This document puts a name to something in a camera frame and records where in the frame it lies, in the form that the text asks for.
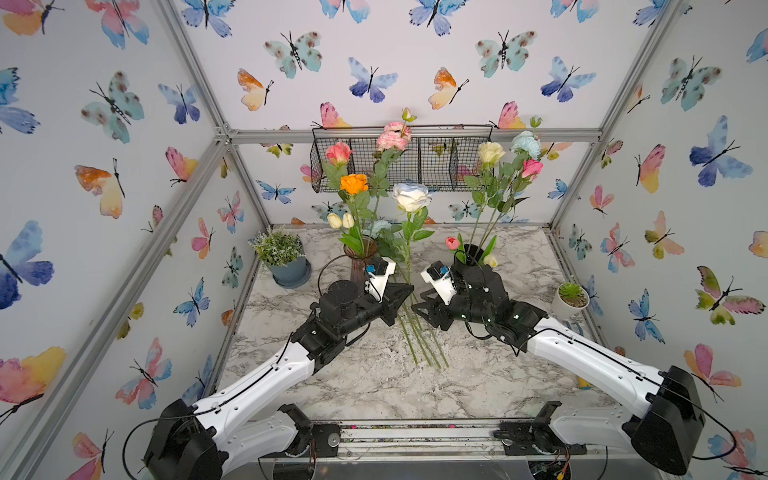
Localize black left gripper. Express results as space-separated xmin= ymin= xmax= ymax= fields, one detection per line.
xmin=334 ymin=283 xmax=411 ymax=342

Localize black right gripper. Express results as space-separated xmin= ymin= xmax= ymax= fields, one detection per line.
xmin=409 ymin=287 xmax=494 ymax=333

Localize light blue flower stem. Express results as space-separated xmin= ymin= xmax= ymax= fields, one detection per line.
xmin=359 ymin=218 xmax=421 ymax=366
xmin=378 ymin=222 xmax=441 ymax=369
xmin=496 ymin=121 xmax=542 ymax=213

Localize light blue flower bunch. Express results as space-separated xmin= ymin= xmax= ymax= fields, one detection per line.
xmin=399 ymin=242 xmax=448 ymax=369

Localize pale blue white rose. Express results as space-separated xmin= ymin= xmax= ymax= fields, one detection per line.
xmin=392 ymin=182 xmax=432 ymax=284

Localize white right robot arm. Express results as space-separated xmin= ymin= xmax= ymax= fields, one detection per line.
xmin=413 ymin=261 xmax=706 ymax=476

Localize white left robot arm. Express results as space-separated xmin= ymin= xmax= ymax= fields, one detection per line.
xmin=142 ymin=280 xmax=414 ymax=479

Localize black ribbed vase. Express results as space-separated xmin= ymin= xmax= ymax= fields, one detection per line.
xmin=452 ymin=244 xmax=485 ymax=272

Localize pink ribbed glass vase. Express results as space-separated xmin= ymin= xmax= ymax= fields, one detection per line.
xmin=344 ymin=236 xmax=378 ymax=285

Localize cream tulip bud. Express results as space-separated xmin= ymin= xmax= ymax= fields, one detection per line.
xmin=483 ymin=254 xmax=498 ymax=268

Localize red tulip flower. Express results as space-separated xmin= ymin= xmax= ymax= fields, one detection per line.
xmin=445 ymin=237 xmax=461 ymax=251

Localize small white succulent pot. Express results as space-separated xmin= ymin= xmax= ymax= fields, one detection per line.
xmin=551 ymin=282 xmax=590 ymax=320

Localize white tulip buds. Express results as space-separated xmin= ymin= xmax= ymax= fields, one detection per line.
xmin=327 ymin=212 xmax=355 ymax=230

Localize blue plant pot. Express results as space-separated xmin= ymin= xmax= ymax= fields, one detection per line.
xmin=267 ymin=256 xmax=312 ymax=289

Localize orange flower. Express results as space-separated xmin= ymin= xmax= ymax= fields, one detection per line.
xmin=340 ymin=174 xmax=369 ymax=196

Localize green artificial bush plant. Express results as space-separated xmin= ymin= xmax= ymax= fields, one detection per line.
xmin=248 ymin=230 xmax=304 ymax=266

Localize magenta rose flower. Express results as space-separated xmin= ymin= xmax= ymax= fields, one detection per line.
xmin=521 ymin=159 xmax=543 ymax=181

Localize yellow rose flower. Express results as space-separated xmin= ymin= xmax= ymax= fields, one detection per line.
xmin=477 ymin=142 xmax=506 ymax=168

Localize pink rose flower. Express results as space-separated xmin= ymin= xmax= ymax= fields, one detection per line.
xmin=326 ymin=142 xmax=352 ymax=166

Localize pink peony flower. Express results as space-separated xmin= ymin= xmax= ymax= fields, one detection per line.
xmin=377 ymin=121 xmax=412 ymax=152

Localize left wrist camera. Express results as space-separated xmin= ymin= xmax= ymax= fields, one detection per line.
xmin=364 ymin=257 xmax=396 ymax=303

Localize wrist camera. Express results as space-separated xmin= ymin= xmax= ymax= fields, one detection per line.
xmin=364 ymin=257 xmax=396 ymax=303
xmin=421 ymin=261 xmax=457 ymax=306

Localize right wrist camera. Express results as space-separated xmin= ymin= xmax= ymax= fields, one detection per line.
xmin=421 ymin=261 xmax=457 ymax=306

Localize black wire wall basket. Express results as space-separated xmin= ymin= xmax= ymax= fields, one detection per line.
xmin=309 ymin=125 xmax=493 ymax=193

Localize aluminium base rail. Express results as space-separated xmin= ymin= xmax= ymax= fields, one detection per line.
xmin=173 ymin=418 xmax=601 ymax=463

